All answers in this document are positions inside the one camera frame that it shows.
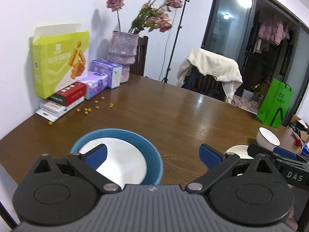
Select dark wooden slatted chair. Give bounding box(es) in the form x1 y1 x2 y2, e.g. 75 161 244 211
130 36 149 77

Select purple tissue pack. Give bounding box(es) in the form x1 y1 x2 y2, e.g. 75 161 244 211
79 71 108 100

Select blue white tissue box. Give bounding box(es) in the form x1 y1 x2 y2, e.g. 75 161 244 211
91 59 123 89

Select green paper shopping bag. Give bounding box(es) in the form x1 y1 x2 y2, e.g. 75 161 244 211
257 78 294 128

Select pink textured vase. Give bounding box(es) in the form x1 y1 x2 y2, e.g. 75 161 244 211
106 31 139 83

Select chair draped with clothes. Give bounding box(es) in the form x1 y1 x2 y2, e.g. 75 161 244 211
182 67 226 102

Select cream white jacket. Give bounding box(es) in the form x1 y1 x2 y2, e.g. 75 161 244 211
176 48 243 103

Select red artificial rose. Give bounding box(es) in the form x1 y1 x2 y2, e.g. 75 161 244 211
294 138 304 148

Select person's right hand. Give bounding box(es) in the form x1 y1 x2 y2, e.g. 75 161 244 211
286 184 301 231

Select hanging pink clothes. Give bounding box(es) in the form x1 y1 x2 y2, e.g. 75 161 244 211
254 14 290 53

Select pink dried roses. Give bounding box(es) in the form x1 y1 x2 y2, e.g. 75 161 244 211
106 0 184 35

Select green snack box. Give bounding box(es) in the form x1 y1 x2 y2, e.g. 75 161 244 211
32 24 90 99

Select black light stand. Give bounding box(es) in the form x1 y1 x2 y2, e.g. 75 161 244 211
161 0 190 83

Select cream plate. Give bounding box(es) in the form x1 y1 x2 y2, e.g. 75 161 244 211
224 145 253 177

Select white flat box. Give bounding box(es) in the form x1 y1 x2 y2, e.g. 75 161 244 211
36 96 85 123

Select cardboard box with clothes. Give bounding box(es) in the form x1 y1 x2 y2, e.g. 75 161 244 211
289 115 308 143

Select red and white box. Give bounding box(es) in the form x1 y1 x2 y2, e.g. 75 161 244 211
48 82 86 106

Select blue rimmed bowl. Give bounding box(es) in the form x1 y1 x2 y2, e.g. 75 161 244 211
70 128 163 188

